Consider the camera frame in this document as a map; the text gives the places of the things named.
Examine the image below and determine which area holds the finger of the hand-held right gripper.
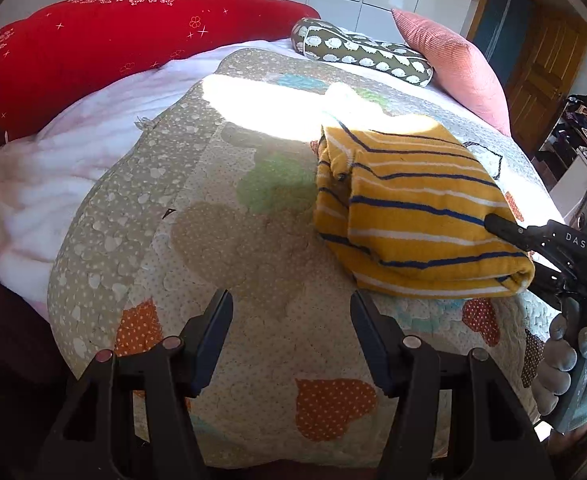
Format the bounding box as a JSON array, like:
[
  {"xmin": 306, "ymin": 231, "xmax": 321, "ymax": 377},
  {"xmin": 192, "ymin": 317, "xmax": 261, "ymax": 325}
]
[
  {"xmin": 483, "ymin": 213, "xmax": 554, "ymax": 257},
  {"xmin": 529, "ymin": 259, "xmax": 577, "ymax": 308}
]

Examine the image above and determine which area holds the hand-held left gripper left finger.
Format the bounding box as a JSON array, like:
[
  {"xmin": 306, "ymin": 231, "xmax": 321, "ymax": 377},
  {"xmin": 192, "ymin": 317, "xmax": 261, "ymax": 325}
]
[{"xmin": 38, "ymin": 287, "xmax": 234, "ymax": 480}]

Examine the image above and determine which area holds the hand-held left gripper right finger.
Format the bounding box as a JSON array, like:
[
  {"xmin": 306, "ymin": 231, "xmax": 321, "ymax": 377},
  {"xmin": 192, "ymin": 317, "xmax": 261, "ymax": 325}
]
[{"xmin": 350, "ymin": 290, "xmax": 557, "ymax": 480}]

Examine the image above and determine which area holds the yellow striped small shirt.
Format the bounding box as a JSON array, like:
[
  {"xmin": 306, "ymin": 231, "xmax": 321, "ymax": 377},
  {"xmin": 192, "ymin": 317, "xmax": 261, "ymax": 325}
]
[{"xmin": 313, "ymin": 114, "xmax": 537, "ymax": 299}]

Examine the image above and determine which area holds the person's right hand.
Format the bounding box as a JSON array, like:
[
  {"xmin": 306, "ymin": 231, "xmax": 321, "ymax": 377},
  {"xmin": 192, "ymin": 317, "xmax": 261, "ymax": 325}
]
[{"xmin": 531, "ymin": 304, "xmax": 587, "ymax": 432}]

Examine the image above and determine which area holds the white box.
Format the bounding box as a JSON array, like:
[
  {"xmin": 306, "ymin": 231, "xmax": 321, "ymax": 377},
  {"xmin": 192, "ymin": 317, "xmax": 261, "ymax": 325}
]
[{"xmin": 548, "ymin": 152, "xmax": 587, "ymax": 223}]

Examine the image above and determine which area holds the beige heart-print quilt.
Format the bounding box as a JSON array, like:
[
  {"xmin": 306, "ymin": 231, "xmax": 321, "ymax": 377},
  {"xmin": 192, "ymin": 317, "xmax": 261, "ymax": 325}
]
[{"xmin": 47, "ymin": 47, "xmax": 574, "ymax": 471}]

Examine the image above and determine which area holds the pink ribbed pillow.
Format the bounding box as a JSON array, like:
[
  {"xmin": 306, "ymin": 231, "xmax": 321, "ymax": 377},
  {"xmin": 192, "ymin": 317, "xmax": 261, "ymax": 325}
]
[{"xmin": 391, "ymin": 7, "xmax": 513, "ymax": 137}]

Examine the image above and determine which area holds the brown wooden door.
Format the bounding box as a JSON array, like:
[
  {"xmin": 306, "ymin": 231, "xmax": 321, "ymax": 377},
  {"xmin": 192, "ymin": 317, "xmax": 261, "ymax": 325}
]
[{"xmin": 466, "ymin": 0, "xmax": 587, "ymax": 145}]

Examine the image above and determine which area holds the pale pink fleece blanket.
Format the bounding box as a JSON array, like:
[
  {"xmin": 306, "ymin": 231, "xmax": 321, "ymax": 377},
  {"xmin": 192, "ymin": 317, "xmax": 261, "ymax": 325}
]
[{"xmin": 0, "ymin": 37, "xmax": 256, "ymax": 313}]

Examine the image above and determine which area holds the olive sheep-print pillow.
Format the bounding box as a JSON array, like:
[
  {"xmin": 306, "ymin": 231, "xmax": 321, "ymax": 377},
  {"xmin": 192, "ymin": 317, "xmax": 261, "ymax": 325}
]
[{"xmin": 290, "ymin": 17, "xmax": 435, "ymax": 89}]

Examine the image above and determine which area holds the red floral pillow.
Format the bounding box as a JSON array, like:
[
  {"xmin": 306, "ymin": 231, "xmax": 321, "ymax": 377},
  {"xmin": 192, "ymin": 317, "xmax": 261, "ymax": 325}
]
[{"xmin": 0, "ymin": 0, "xmax": 322, "ymax": 142}]

